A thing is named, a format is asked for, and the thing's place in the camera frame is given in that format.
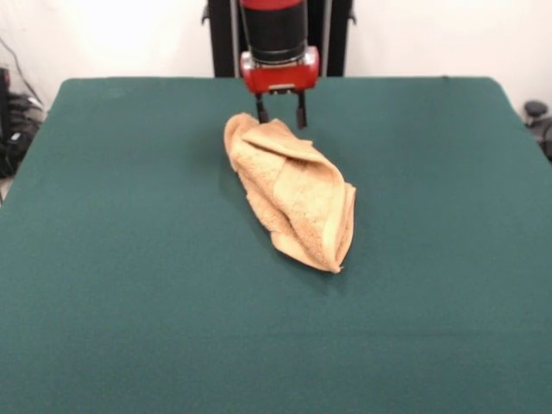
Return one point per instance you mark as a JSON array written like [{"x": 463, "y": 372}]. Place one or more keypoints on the dark green table cloth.
[{"x": 129, "y": 215}]

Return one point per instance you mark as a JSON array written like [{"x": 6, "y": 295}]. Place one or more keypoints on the black round chair part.
[{"x": 537, "y": 110}]

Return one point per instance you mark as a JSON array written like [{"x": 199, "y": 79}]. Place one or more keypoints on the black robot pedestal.
[{"x": 222, "y": 43}]

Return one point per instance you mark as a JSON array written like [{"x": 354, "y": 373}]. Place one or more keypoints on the tan terry towel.
[{"x": 293, "y": 194}]

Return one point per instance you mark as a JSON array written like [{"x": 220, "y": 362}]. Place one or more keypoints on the black bag pile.
[{"x": 21, "y": 129}]

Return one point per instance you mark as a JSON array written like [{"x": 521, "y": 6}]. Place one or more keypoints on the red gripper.
[{"x": 280, "y": 77}]

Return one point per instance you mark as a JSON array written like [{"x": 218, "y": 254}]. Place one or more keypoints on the black case with red mark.
[{"x": 3, "y": 99}]

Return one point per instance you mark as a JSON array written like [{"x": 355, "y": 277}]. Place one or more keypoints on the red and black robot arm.
[{"x": 276, "y": 34}]

